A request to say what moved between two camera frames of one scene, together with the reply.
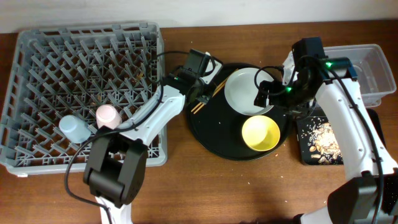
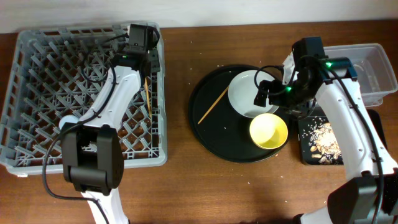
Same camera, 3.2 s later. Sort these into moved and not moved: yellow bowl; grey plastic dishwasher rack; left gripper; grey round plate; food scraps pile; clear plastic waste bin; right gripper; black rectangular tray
Moved: yellow bowl; left gripper
Not moved: clear plastic waste bin; right gripper; food scraps pile; grey plastic dishwasher rack; black rectangular tray; grey round plate
